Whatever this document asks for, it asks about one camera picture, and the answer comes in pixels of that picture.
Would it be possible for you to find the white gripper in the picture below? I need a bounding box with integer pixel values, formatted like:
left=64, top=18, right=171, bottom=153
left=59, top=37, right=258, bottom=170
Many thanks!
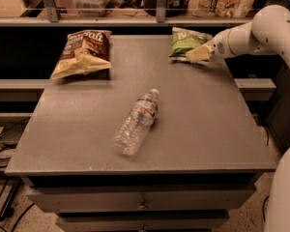
left=186, top=29, right=234, bottom=62

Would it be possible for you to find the green jalapeno chip bag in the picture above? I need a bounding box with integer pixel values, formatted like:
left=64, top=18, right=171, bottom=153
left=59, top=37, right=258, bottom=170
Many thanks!
left=169, top=27, right=213, bottom=63

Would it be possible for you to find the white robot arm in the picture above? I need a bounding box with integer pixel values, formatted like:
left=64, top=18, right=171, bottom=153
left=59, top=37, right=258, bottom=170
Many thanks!
left=186, top=5, right=290, bottom=232

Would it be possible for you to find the colourful snack bag on shelf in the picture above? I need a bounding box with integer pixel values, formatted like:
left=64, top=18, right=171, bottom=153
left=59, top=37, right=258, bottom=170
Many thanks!
left=192, top=0, right=254, bottom=18

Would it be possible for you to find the brown chip bag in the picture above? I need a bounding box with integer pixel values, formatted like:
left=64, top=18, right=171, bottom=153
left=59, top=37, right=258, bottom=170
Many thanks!
left=51, top=30, right=111, bottom=79

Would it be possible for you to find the clear plastic water bottle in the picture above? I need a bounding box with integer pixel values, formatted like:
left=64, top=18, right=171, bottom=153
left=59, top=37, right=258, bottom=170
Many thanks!
left=113, top=89, right=160, bottom=156

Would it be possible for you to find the grey cabinet drawer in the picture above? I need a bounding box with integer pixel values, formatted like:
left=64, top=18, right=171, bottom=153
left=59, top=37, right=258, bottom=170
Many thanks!
left=56, top=212, right=229, bottom=232
left=27, top=185, right=255, bottom=213

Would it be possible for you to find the lower grey cabinet drawer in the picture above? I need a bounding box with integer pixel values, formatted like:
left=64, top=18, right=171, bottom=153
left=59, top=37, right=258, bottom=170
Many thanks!
left=56, top=212, right=229, bottom=232

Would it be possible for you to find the metal shelf rail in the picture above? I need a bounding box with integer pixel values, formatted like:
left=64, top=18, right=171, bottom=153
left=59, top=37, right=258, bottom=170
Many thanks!
left=0, top=0, right=290, bottom=27

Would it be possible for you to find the black cable on floor right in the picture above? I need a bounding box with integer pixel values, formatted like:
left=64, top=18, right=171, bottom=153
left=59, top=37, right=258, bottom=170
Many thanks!
left=261, top=195, right=270, bottom=232

